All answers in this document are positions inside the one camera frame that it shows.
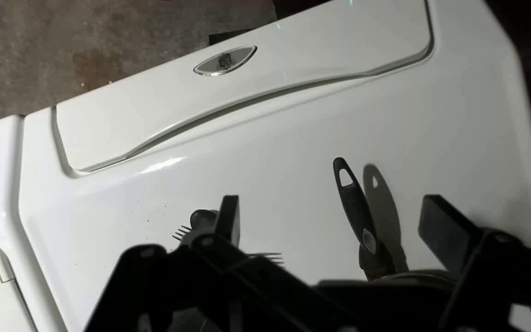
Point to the chrome oval hatch latch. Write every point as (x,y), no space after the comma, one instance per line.
(223,60)

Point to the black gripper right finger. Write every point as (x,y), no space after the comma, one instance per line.
(456,237)

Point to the white boat hatch lid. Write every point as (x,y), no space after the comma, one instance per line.
(314,56)

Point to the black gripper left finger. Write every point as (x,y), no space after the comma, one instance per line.
(216,270)

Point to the small dark spiked fitting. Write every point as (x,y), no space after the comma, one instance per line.
(199,222)

